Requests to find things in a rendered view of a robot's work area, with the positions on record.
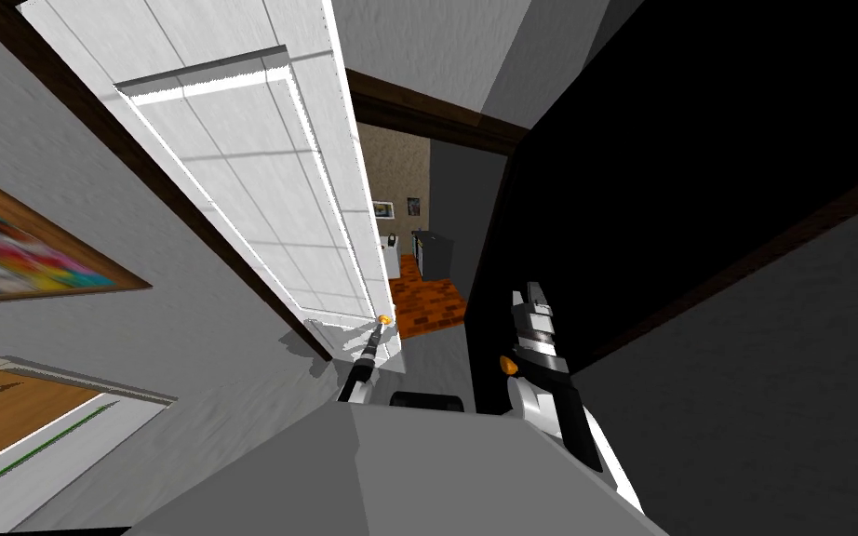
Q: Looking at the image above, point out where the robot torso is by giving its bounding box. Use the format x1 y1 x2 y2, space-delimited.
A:
122 390 670 536

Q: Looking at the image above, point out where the colourful picture in wooden frame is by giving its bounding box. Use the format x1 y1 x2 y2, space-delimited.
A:
0 167 154 306

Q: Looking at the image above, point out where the brown wood panel white frame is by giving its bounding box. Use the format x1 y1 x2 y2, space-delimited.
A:
0 355 179 536

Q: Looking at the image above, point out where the dark grey cabinet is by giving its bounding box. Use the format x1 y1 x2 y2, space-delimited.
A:
411 230 455 282

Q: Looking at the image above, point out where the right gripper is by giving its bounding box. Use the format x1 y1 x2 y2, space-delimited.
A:
511 281 571 378

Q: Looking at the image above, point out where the white appliance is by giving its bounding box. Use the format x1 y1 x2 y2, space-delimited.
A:
380 233 402 281

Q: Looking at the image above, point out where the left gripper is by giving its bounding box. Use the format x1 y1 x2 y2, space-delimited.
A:
362 325 387 363

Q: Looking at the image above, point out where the white panelled door leaf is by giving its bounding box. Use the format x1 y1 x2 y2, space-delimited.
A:
15 0 408 376

